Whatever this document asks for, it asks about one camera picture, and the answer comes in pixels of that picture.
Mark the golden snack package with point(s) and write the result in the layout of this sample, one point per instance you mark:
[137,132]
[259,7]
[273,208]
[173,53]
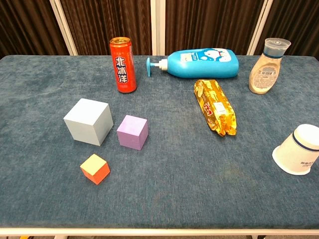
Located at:
[214,104]

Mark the dark brown pleated curtain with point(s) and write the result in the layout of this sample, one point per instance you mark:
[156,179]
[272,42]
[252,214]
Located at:
[211,22]
[25,27]
[107,20]
[299,20]

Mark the medium purple cube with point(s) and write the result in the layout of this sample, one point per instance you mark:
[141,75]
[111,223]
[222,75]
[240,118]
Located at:
[132,132]

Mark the large light blue cube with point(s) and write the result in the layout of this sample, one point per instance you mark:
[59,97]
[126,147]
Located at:
[87,122]

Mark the red soda can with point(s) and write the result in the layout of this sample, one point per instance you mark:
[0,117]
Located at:
[123,67]

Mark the white partition frame post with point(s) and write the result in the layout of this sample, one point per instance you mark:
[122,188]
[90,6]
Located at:
[260,25]
[157,27]
[63,27]

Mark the blue fabric table cover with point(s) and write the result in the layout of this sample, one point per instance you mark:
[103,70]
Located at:
[174,174]

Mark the blue pump lotion bottle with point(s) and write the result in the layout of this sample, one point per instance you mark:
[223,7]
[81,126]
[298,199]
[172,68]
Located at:
[199,64]

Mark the white table frame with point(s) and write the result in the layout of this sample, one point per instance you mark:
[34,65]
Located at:
[159,232]

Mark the white paper cup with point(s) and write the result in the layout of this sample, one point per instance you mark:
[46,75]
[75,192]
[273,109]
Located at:
[296,152]

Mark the small orange block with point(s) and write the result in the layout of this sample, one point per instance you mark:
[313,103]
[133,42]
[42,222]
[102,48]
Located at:
[96,169]

